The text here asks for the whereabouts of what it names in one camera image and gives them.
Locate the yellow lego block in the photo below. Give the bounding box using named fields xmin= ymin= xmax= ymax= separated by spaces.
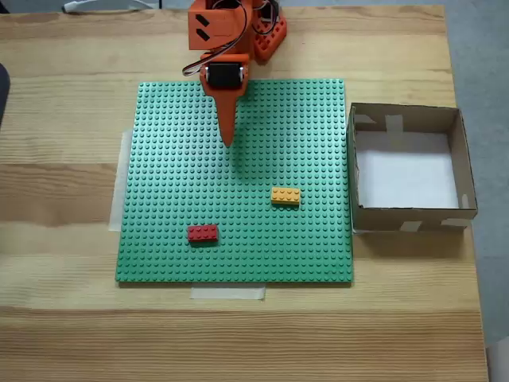
xmin=270 ymin=186 xmax=302 ymax=207

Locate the red lego block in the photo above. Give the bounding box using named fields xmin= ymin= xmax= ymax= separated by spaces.
xmin=187 ymin=224 xmax=220 ymax=245

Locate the cardboard box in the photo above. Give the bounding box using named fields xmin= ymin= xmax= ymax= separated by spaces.
xmin=346 ymin=102 xmax=479 ymax=236

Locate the green lego baseplate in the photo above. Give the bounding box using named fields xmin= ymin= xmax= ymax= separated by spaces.
xmin=114 ymin=77 xmax=356 ymax=287

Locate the wide masking tape strip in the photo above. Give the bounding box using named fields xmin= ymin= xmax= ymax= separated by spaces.
xmin=107 ymin=128 xmax=134 ymax=234

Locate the white curved plastic object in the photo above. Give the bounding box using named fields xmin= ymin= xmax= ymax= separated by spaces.
xmin=62 ymin=0 xmax=154 ymax=14

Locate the short masking tape strip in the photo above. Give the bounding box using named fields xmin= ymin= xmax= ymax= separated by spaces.
xmin=189 ymin=285 xmax=266 ymax=302

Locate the white paper sheet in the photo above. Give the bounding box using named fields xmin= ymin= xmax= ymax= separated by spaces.
xmin=354 ymin=132 xmax=460 ymax=210

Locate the black rounded object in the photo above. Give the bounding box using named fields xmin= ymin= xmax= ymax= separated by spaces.
xmin=0 ymin=60 xmax=11 ymax=131

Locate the gripper motor cable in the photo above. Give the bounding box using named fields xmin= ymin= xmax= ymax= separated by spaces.
xmin=181 ymin=1 xmax=250 ymax=78

